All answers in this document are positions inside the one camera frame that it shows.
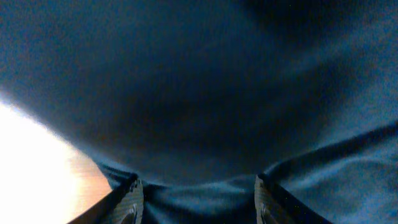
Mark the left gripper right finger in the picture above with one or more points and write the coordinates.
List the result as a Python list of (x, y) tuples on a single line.
[(274, 204)]

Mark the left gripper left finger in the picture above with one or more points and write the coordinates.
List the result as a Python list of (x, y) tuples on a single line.
[(124, 205)]

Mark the navy blue shorts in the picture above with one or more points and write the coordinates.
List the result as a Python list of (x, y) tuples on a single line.
[(197, 98)]

